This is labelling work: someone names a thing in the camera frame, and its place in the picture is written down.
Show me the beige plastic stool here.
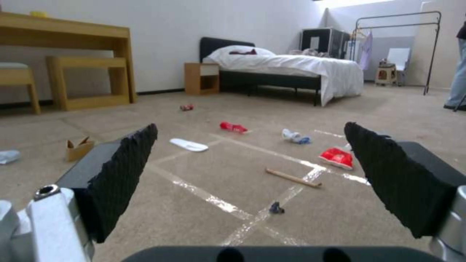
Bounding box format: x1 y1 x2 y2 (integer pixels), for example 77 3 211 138
375 63 398 87

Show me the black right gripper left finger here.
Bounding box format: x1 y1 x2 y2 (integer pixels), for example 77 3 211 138
0 123 159 262

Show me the wooden stick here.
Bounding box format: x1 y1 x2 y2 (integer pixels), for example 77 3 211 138
265 167 323 188

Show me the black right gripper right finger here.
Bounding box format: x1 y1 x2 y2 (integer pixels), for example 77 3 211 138
344 122 466 262

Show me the bed with white duvet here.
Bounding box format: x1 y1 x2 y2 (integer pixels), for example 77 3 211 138
199 37 365 107

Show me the red white snack bag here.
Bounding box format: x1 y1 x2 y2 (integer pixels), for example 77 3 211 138
318 147 355 171

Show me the white pillow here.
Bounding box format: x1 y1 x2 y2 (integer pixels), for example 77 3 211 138
206 45 277 62

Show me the black clothes rack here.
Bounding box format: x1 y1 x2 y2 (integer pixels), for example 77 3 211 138
351 11 442 95

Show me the wooden nested side table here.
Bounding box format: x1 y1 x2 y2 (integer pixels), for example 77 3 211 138
46 56 131 111

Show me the black flight case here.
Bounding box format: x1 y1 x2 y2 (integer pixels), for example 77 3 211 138
300 28 351 59

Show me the person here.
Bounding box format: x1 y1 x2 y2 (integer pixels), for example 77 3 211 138
443 19 466 111

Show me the white board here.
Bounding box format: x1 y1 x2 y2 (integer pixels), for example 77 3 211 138
386 48 411 72

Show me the wooden desk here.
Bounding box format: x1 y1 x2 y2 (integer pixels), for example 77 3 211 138
0 12 138 110

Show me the wooden bedside cabinet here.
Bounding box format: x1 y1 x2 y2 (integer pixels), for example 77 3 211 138
184 62 221 95

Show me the wooden stool with pale cushion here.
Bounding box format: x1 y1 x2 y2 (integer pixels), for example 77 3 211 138
0 62 42 115

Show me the pile of clothes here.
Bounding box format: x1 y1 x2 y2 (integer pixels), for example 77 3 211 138
289 48 331 57

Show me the crushed clear plastic bottle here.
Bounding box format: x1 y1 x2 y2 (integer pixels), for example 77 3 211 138
0 150 21 165

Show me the crumpled white blue wrapper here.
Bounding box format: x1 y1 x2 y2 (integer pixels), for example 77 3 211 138
281 128 312 144

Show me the pale purple hanging garment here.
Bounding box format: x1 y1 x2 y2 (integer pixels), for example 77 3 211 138
359 31 374 70

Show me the red plastic wrapper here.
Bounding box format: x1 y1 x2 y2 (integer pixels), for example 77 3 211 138
219 121 249 135

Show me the brown cardboard box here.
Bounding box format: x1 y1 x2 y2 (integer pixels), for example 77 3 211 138
65 136 95 162

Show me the white slipper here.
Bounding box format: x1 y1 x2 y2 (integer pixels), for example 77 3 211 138
169 138 209 152

